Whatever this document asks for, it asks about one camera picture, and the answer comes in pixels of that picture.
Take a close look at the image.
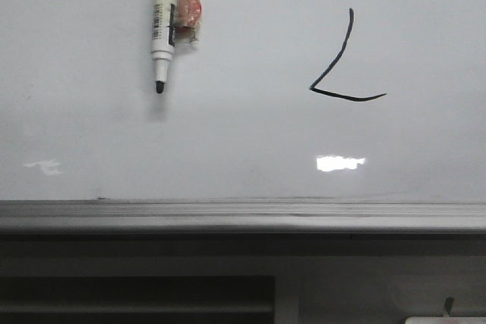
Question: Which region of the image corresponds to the white black-tipped whiteboard marker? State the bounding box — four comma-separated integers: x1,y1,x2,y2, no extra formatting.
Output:
151,0,178,94

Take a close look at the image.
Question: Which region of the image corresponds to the white box at corner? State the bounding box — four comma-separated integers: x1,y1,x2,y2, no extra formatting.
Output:
404,316,486,324

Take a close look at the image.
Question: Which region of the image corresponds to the white whiteboard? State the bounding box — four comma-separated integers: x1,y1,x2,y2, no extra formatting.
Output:
1,0,485,201

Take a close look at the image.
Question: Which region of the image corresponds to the grey aluminium whiteboard tray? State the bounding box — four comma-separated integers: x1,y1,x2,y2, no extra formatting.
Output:
1,198,485,234

